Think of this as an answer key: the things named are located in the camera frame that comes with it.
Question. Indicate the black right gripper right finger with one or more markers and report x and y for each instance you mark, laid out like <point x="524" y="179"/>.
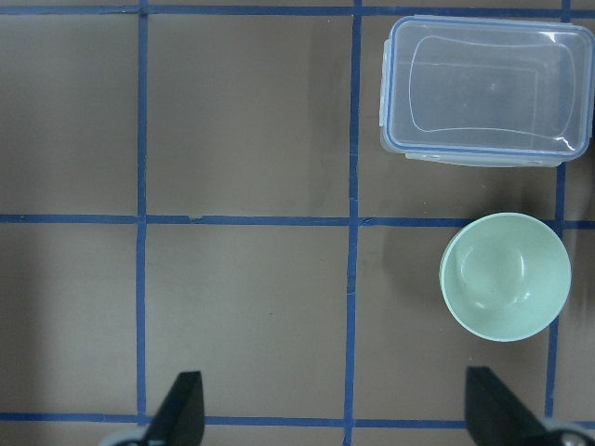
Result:
<point x="494" y="416"/>

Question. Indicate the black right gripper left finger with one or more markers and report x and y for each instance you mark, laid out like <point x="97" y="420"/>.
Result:
<point x="181" y="415"/>

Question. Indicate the green bowl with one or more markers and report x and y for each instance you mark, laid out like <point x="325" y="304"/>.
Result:
<point x="505" y="277"/>

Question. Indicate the clear plastic lidded container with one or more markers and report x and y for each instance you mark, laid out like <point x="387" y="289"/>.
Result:
<point x="487" y="93"/>

